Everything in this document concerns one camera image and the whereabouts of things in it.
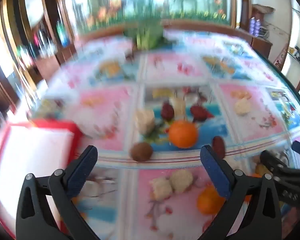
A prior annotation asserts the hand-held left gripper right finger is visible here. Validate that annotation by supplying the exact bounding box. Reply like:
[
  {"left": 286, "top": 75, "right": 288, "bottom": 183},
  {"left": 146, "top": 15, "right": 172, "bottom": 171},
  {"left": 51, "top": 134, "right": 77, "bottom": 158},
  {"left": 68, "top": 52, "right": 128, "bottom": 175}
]
[{"left": 199, "top": 144, "right": 282, "bottom": 240}]

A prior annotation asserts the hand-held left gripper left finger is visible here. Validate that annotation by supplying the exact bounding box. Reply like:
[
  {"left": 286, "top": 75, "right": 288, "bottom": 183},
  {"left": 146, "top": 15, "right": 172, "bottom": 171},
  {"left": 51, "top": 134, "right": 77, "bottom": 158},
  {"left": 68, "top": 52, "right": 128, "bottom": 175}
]
[{"left": 16, "top": 145, "right": 100, "bottom": 240}]

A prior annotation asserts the dark red date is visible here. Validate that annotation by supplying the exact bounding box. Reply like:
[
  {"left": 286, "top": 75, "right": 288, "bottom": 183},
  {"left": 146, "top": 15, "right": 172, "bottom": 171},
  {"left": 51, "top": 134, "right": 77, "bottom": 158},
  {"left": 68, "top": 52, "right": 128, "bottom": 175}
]
[
  {"left": 212, "top": 136, "right": 226, "bottom": 158},
  {"left": 190, "top": 105, "right": 207, "bottom": 122},
  {"left": 161, "top": 102, "right": 175, "bottom": 120}
]

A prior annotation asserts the orange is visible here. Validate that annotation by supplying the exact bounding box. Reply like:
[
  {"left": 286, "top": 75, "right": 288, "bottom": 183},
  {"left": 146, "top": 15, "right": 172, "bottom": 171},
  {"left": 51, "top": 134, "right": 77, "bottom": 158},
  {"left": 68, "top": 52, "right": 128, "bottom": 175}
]
[
  {"left": 168, "top": 120, "right": 199, "bottom": 148},
  {"left": 197, "top": 185, "right": 226, "bottom": 215}
]

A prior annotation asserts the beige lumpy food piece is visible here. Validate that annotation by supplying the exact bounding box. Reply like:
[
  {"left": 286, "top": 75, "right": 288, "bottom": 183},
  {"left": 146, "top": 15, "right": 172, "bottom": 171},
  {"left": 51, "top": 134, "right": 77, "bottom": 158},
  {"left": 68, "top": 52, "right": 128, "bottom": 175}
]
[
  {"left": 234, "top": 97, "right": 252, "bottom": 116},
  {"left": 135, "top": 109, "right": 156, "bottom": 134},
  {"left": 150, "top": 177, "right": 172, "bottom": 200},
  {"left": 170, "top": 169, "right": 193, "bottom": 193}
]

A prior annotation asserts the white tray with red rim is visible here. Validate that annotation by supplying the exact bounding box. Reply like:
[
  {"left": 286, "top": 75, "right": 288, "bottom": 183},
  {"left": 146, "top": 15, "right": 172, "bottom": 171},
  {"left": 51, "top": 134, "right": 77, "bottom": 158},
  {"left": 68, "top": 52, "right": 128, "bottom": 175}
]
[{"left": 0, "top": 119, "right": 84, "bottom": 240}]

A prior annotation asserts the brown round fruit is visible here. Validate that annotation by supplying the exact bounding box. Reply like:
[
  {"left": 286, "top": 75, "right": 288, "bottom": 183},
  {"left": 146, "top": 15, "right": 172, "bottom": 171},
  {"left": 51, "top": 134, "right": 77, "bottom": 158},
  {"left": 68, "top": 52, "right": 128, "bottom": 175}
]
[{"left": 130, "top": 142, "right": 153, "bottom": 162}]

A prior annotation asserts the printed plastic tablecloth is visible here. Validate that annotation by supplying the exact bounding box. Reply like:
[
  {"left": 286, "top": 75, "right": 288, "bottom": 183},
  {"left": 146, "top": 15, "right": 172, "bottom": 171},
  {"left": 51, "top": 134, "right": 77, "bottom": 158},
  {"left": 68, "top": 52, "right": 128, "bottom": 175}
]
[{"left": 27, "top": 30, "right": 300, "bottom": 240}]

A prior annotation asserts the wooden side shelf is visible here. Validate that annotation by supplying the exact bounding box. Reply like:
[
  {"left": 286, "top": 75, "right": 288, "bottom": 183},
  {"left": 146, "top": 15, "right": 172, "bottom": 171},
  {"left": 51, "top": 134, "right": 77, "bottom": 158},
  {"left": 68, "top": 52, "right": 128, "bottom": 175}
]
[{"left": 251, "top": 4, "right": 274, "bottom": 58}]

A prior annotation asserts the wooden partition cabinet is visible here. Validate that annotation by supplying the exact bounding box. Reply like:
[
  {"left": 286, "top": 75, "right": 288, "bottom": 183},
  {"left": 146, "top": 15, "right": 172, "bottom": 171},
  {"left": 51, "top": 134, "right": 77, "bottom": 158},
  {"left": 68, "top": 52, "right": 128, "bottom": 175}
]
[{"left": 0, "top": 0, "right": 77, "bottom": 110}]

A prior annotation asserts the purple container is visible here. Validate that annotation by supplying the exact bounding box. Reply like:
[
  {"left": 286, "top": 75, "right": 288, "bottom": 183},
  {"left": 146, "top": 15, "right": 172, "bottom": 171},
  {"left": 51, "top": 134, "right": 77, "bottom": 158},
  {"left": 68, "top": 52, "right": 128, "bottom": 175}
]
[{"left": 249, "top": 17, "right": 262, "bottom": 34}]

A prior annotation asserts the green broccoli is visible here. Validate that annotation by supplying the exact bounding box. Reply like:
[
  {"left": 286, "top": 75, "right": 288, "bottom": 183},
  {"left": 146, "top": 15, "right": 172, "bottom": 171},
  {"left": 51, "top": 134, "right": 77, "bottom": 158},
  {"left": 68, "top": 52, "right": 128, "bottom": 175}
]
[{"left": 124, "top": 21, "right": 174, "bottom": 50}]

